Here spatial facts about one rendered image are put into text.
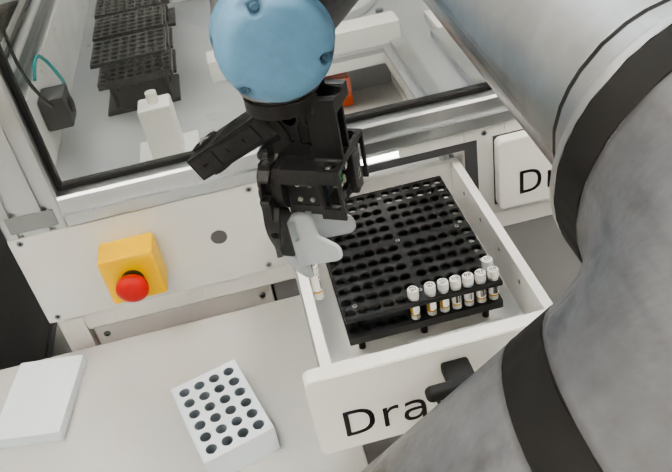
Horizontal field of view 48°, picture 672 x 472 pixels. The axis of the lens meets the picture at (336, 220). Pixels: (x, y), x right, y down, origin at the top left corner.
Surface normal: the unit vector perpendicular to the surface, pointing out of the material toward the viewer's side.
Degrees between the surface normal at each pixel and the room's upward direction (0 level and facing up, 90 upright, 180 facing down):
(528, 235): 90
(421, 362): 90
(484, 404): 44
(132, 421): 0
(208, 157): 92
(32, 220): 90
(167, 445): 0
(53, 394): 0
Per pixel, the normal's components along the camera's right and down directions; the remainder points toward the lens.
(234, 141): -0.35, 0.63
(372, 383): 0.19, 0.56
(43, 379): -0.15, -0.79
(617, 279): -0.82, -0.51
